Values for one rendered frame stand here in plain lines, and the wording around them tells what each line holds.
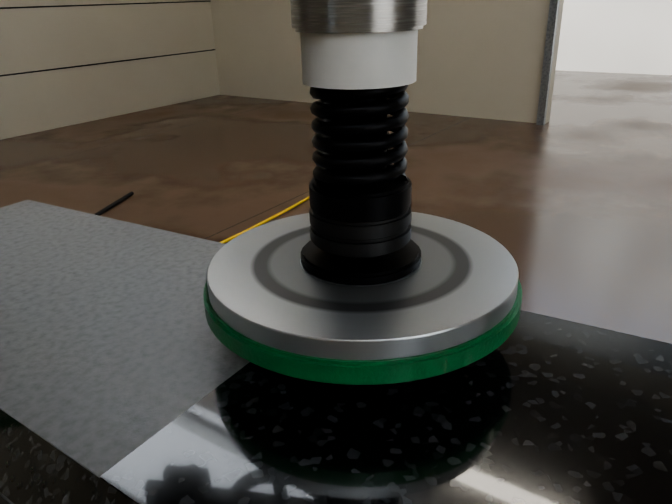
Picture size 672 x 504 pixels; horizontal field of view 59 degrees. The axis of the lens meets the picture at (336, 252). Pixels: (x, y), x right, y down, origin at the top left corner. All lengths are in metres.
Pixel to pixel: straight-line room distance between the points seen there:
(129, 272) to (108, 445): 0.23
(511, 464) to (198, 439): 0.17
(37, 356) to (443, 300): 0.28
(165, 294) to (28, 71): 5.28
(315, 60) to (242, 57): 6.48
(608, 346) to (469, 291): 0.12
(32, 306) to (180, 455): 0.24
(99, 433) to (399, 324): 0.18
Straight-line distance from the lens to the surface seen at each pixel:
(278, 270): 0.40
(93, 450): 0.37
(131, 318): 0.49
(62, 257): 0.63
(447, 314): 0.35
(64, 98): 5.92
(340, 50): 0.34
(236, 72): 6.92
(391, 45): 0.35
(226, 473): 0.33
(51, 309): 0.53
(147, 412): 0.38
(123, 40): 6.29
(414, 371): 0.33
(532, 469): 0.34
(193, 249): 0.60
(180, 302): 0.50
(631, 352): 0.45
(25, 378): 0.45
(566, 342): 0.45
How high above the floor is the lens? 1.03
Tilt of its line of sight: 24 degrees down
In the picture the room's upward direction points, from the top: 2 degrees counter-clockwise
